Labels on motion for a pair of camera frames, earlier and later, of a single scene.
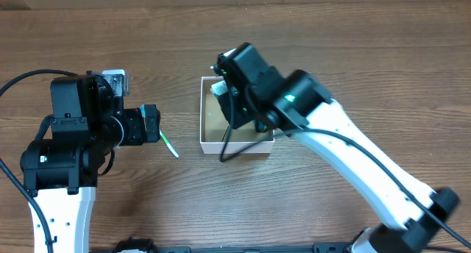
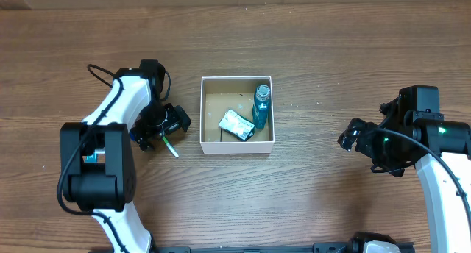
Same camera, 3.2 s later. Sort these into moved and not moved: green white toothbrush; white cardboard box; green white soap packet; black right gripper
Moved: green white soap packet; black right gripper
Not moved: white cardboard box; green white toothbrush
